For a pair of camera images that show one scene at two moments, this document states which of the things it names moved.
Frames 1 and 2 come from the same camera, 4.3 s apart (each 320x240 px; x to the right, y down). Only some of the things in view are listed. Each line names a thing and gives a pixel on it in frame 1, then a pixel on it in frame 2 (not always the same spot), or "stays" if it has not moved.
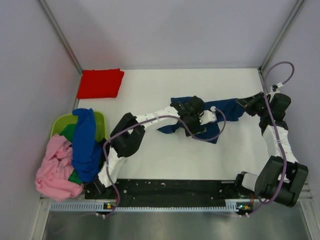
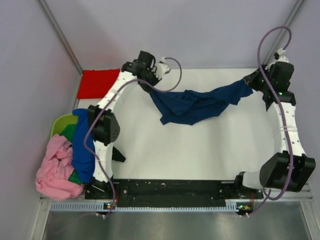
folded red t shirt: (100, 83) stays
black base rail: (166, 193) stays
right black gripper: (248, 103) → (250, 79)
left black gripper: (197, 123) → (156, 78)
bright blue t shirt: (87, 150) stays
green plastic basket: (60, 121) stays
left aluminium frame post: (46, 9) stays
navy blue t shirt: (226, 110) → (190, 107)
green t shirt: (68, 132) stays
